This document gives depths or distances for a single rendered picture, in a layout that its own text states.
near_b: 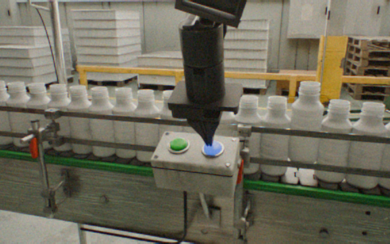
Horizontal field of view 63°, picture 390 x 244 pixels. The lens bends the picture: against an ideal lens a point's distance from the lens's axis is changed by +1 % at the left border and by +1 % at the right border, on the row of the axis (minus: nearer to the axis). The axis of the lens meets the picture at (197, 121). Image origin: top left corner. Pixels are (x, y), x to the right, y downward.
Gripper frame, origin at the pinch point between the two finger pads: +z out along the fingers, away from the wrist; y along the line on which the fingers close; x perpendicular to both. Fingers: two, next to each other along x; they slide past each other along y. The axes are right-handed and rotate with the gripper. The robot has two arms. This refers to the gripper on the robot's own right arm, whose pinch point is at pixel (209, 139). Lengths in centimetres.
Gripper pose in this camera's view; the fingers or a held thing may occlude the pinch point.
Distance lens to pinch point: 52.2
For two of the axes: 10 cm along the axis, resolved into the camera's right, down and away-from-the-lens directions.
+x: -2.4, 6.0, -7.7
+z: 0.9, 8.0, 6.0
